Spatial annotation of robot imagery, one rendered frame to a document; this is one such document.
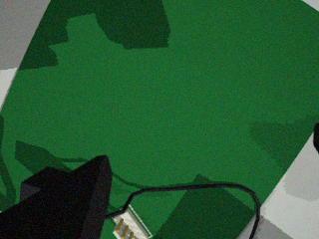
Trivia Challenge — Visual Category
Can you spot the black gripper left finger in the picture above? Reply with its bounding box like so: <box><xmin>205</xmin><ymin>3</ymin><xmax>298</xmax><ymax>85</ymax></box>
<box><xmin>0</xmin><ymin>155</ymin><xmax>113</xmax><ymax>239</ymax></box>

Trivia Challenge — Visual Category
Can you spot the green circuit board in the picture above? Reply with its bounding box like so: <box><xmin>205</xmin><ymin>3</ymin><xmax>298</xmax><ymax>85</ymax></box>
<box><xmin>0</xmin><ymin>0</ymin><xmax>319</xmax><ymax>239</ymax></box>

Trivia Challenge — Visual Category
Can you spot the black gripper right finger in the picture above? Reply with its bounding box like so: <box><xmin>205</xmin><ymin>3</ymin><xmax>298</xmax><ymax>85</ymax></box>
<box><xmin>312</xmin><ymin>123</ymin><xmax>319</xmax><ymax>152</ymax></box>

